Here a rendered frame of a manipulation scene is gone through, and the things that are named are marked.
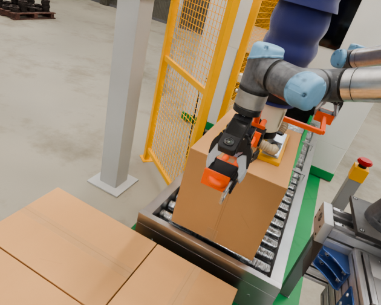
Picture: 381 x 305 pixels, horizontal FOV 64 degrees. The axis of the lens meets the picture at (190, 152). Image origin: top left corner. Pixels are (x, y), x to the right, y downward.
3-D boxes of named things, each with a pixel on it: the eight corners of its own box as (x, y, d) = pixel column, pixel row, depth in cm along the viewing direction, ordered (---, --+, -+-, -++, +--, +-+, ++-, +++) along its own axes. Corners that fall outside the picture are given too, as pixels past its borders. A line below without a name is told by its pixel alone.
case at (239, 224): (213, 166, 191) (231, 107, 171) (274, 192, 181) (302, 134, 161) (170, 220, 141) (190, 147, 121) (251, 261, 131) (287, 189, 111)
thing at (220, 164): (210, 169, 91) (214, 155, 88) (233, 179, 89) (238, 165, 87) (199, 182, 84) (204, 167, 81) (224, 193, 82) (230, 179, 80)
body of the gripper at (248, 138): (251, 146, 85) (266, 106, 79) (243, 158, 78) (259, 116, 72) (225, 135, 87) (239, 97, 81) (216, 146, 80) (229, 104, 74)
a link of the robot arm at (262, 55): (273, 49, 63) (245, 37, 69) (255, 98, 69) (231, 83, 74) (296, 52, 68) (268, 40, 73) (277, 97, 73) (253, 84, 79)
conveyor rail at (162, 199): (252, 115, 346) (257, 100, 336) (256, 117, 344) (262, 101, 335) (135, 238, 155) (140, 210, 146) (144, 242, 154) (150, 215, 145)
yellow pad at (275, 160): (270, 131, 154) (273, 122, 152) (288, 138, 152) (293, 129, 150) (254, 157, 126) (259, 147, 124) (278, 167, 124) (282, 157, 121)
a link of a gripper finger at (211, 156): (213, 162, 90) (232, 142, 85) (206, 171, 86) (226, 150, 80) (205, 155, 91) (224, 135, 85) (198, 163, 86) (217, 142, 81)
